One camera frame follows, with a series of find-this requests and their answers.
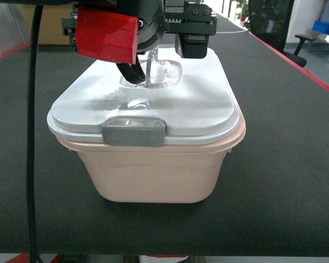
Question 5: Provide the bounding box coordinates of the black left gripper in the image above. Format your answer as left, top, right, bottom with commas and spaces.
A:
62, 1, 217, 59

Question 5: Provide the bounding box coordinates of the white box lid with handle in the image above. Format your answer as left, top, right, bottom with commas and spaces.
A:
47, 47, 244, 145

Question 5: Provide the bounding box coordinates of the pink plastic storage box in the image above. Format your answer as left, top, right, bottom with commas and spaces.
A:
55, 112, 247, 204

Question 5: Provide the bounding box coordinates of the large cardboard box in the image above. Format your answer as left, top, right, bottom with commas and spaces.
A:
22, 4, 72, 45

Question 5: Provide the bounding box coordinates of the green potted plant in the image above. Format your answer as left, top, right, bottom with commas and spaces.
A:
235, 0, 249, 22

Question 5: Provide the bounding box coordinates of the black mesh chair right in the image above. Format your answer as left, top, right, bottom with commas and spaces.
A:
248, 0, 316, 67

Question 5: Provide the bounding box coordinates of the red block on gripper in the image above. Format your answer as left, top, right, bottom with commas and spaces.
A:
76, 6, 139, 64

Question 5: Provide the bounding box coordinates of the small blue bin right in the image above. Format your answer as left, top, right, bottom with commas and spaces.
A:
312, 20, 329, 35

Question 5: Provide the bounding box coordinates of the black table mat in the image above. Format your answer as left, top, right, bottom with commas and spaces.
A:
0, 12, 329, 258

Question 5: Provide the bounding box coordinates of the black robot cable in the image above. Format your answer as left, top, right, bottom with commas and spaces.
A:
26, 4, 44, 263

